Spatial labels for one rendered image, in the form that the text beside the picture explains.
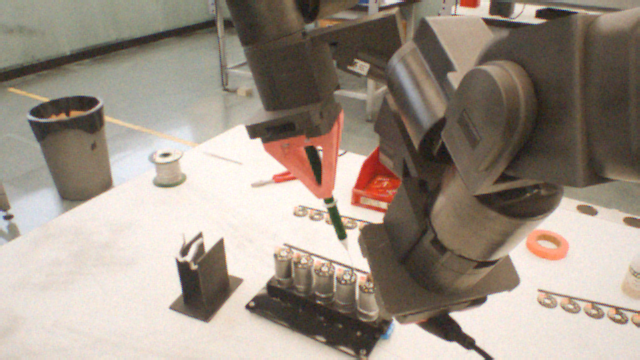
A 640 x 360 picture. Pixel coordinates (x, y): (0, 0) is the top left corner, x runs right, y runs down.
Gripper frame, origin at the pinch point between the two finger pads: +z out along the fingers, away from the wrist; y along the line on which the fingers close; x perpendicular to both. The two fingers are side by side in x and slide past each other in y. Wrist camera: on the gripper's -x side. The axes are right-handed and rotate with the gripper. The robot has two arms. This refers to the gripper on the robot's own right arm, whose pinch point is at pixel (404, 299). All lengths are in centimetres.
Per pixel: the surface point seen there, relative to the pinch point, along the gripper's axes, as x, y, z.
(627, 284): 1.3, -34.9, 12.1
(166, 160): -40, 21, 31
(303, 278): -8.6, 5.5, 14.0
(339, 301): -4.9, 2.2, 13.4
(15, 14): -380, 167, 244
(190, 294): -11.2, 18.8, 19.9
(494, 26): -159, -141, 106
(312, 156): -14.0, 5.1, -2.6
